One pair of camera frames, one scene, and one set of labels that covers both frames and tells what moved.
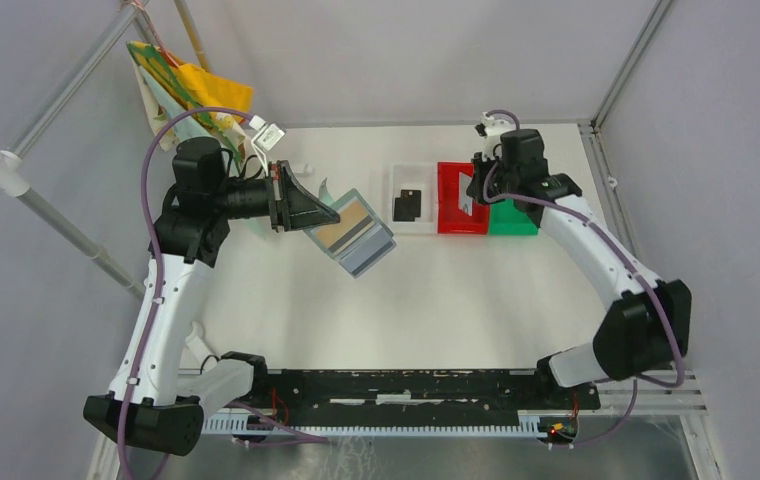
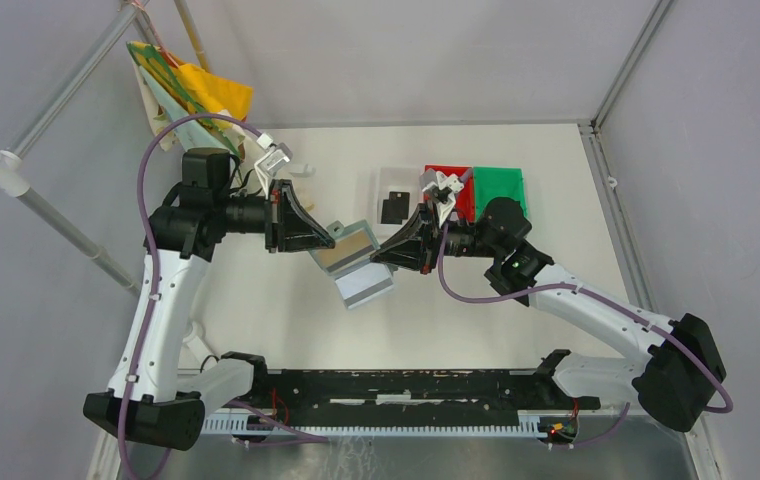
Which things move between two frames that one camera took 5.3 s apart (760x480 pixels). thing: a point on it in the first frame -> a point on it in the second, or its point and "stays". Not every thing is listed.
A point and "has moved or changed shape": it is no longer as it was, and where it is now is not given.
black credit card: x=404 y=210 has moved or changed shape
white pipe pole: x=3 y=169 stays
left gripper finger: x=307 y=215 -> x=305 y=241
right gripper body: x=497 y=179 -> x=432 y=237
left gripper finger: x=304 y=208 -> x=299 y=231
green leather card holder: x=360 y=238 -> x=358 y=277
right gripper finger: x=475 y=188 -> x=409 y=256
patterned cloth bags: x=184 y=101 stays
